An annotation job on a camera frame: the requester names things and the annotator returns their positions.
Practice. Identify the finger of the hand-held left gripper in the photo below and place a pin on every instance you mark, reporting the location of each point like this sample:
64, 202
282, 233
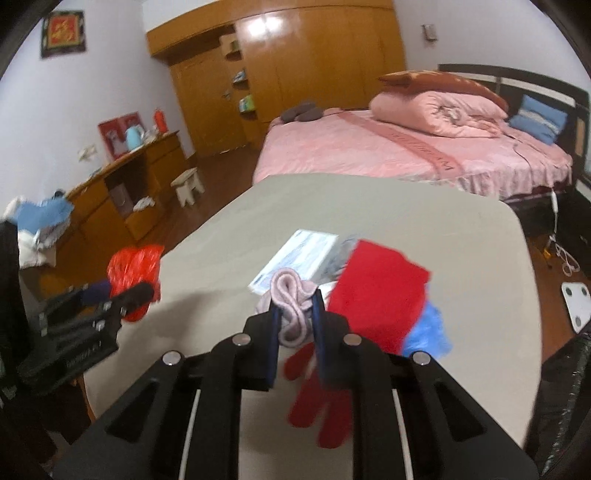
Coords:
92, 294
136, 294

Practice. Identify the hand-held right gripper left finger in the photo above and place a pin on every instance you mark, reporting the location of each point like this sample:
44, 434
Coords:
273, 346

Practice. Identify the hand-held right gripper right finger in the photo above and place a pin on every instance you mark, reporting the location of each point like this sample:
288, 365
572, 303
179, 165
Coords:
319, 341

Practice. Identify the red plastic bag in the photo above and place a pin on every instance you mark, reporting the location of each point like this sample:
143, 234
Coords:
134, 264

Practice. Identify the pale pink knit sock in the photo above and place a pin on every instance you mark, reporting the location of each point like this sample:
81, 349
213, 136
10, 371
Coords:
288, 286

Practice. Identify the red glove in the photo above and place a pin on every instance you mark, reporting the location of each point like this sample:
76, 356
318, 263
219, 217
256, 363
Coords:
318, 410

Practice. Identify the red cloth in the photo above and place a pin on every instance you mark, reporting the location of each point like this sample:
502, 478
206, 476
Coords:
378, 295

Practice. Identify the black trash bin with bag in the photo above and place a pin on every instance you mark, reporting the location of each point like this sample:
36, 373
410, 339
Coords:
563, 392

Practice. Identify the white cloth pile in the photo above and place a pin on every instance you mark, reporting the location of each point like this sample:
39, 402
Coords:
37, 247

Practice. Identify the white cloth in desk shelf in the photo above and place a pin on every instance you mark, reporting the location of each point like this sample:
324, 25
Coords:
144, 203

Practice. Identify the blue cloth pile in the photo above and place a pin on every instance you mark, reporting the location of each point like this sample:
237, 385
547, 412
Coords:
44, 212

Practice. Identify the wooden desk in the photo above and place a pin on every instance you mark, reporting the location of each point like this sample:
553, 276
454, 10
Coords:
134, 184

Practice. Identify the small white stool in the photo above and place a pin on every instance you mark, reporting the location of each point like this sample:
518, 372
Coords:
187, 184

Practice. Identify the grey table cover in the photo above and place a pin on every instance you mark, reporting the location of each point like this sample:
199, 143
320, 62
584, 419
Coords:
369, 207

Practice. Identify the light blue kettle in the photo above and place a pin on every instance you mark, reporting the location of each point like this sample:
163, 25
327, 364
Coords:
134, 138

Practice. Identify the red thermos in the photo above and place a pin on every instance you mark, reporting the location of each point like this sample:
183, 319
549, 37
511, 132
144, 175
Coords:
159, 122

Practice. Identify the bed with pink sheet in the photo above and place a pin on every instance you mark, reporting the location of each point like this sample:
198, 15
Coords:
351, 147

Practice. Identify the folded pink quilt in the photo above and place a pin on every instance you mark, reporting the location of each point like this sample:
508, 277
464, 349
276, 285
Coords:
429, 113

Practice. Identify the white bathroom scale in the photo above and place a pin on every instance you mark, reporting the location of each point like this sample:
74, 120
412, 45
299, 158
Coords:
578, 307

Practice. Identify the white heating blanket controller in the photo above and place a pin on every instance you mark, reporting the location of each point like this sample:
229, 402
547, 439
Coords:
554, 203

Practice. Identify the wooden wardrobe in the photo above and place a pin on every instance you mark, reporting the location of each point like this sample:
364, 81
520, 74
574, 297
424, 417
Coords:
304, 69

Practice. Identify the folded brown blanket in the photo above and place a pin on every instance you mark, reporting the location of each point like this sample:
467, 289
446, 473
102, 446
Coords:
438, 81

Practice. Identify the dark nightstand with white drawer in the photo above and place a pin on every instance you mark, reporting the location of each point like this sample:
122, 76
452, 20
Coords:
583, 221

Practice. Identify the blue pillow with patterned band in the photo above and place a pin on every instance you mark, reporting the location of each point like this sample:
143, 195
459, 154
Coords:
538, 117

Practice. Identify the dark wooden headboard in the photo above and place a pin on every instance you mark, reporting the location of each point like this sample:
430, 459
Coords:
545, 87

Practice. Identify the red picture frame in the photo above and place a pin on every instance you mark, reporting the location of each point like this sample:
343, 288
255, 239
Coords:
111, 136

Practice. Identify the red and black wall poster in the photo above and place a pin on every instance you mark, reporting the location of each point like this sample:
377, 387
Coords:
63, 34

